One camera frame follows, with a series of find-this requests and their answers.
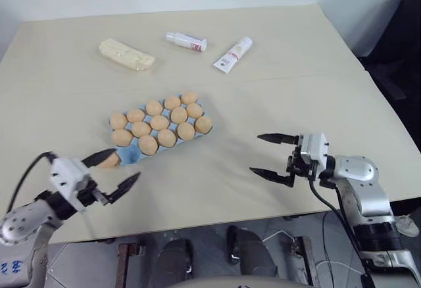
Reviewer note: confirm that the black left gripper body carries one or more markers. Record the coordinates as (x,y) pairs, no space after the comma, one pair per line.
(88,192)

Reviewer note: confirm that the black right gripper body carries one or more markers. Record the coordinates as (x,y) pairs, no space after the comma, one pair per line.
(301,168)

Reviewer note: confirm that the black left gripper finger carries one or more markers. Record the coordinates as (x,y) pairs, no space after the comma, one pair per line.
(98,158)
(126,183)

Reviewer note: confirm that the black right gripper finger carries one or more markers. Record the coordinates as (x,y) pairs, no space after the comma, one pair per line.
(279,138)
(273,174)

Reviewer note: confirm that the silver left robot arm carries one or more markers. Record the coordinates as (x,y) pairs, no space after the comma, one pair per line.
(31,215)

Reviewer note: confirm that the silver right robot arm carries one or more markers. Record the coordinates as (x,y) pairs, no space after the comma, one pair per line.
(365,182)

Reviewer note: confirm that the brown egg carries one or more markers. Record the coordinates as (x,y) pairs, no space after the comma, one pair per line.
(159,122)
(166,137)
(111,163)
(122,137)
(189,97)
(154,107)
(118,121)
(147,144)
(141,129)
(179,115)
(135,115)
(172,103)
(203,124)
(186,131)
(194,110)

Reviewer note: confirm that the blue egg carton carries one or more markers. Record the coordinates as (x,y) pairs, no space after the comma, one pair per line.
(130,156)

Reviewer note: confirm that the white squeeze tube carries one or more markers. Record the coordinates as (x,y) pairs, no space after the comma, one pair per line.
(232,54)

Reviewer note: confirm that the pale yellow wrapped food pack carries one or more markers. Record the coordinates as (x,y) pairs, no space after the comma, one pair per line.
(126,54)

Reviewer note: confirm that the white sneaker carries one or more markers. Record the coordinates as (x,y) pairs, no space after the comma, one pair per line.
(408,225)

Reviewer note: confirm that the white bottle with red print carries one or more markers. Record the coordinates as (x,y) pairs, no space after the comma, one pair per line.
(185,40)

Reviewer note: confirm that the black chair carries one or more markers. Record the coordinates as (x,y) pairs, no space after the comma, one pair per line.
(398,48)

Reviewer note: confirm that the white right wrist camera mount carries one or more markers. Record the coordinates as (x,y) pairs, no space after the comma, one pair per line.
(314,148)

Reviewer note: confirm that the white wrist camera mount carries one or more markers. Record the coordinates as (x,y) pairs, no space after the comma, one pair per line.
(314,148)
(67,174)

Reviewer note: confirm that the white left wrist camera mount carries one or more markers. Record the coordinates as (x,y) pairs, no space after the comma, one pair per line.
(67,174)

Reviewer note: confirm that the rusty metal frame bar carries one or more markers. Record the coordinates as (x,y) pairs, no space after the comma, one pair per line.
(126,265)
(307,261)

